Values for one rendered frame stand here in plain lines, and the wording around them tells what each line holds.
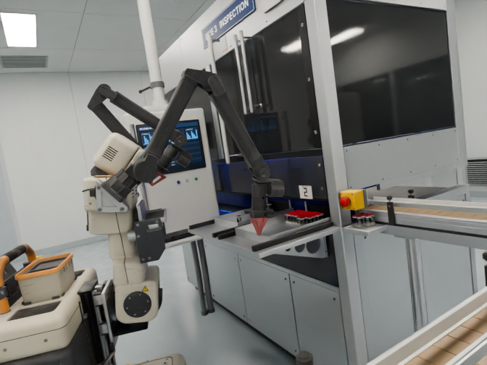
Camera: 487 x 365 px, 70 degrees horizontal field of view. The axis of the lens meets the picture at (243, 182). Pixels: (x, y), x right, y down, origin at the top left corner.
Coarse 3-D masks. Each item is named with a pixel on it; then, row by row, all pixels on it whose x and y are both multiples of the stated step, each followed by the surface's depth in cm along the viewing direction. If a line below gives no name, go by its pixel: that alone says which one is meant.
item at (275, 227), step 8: (280, 216) 167; (272, 224) 164; (280, 224) 163; (288, 224) 160; (312, 224) 143; (320, 224) 145; (240, 232) 150; (248, 232) 144; (256, 232) 153; (264, 232) 151; (272, 232) 149; (280, 232) 135; (288, 232) 137; (256, 240) 140; (264, 240) 135
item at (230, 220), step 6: (288, 210) 179; (222, 216) 189; (228, 216) 191; (234, 216) 192; (246, 216) 193; (270, 216) 174; (216, 222) 185; (222, 222) 178; (228, 222) 172; (234, 222) 167; (240, 222) 165; (246, 222) 167
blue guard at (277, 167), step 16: (272, 160) 176; (288, 160) 164; (304, 160) 155; (320, 160) 146; (224, 176) 225; (240, 176) 207; (272, 176) 178; (288, 176) 167; (304, 176) 157; (320, 176) 148; (288, 192) 169; (320, 192) 149
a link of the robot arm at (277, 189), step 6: (264, 168) 132; (264, 174) 132; (258, 180) 133; (264, 180) 132; (270, 180) 135; (276, 180) 136; (270, 186) 136; (276, 186) 136; (282, 186) 137; (270, 192) 136; (276, 192) 136; (282, 192) 137
